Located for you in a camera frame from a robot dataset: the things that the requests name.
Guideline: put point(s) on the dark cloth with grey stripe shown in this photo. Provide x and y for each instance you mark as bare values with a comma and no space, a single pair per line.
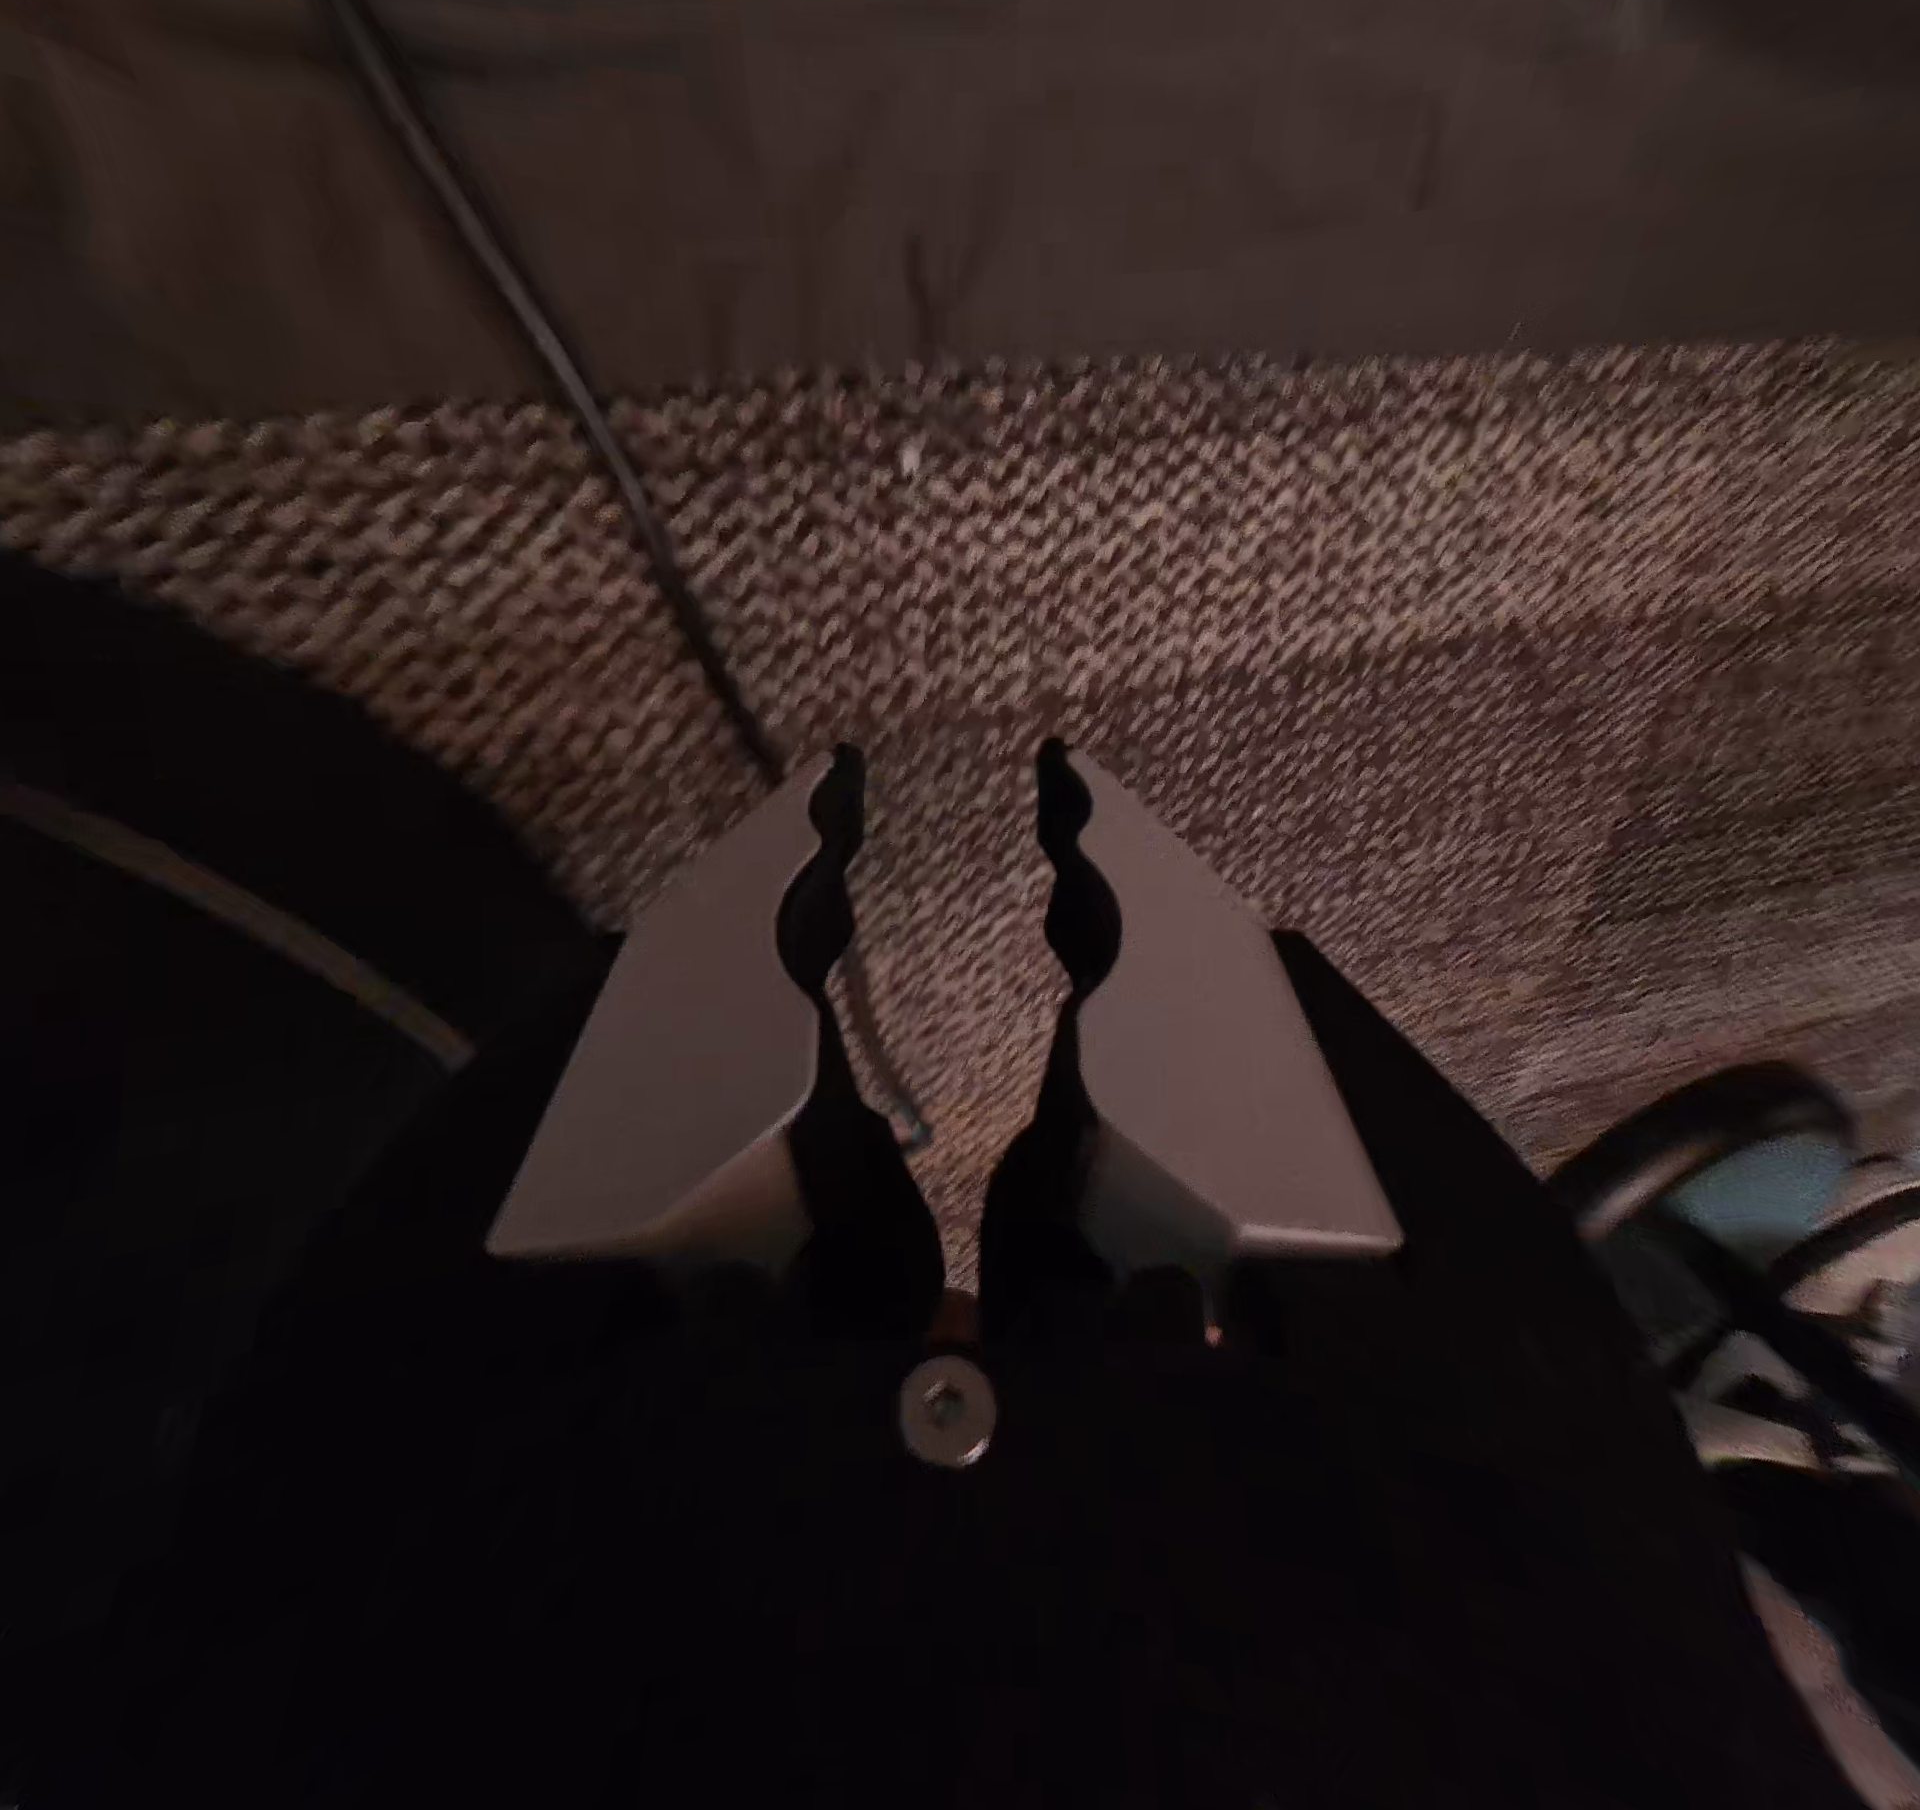
226,1092

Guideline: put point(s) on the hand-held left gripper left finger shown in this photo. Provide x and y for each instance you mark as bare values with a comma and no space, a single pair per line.
690,1060

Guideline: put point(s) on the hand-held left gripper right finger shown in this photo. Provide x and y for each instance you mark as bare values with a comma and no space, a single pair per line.
1216,1074

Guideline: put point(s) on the woven beige rug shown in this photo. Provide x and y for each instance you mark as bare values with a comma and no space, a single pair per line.
1199,610

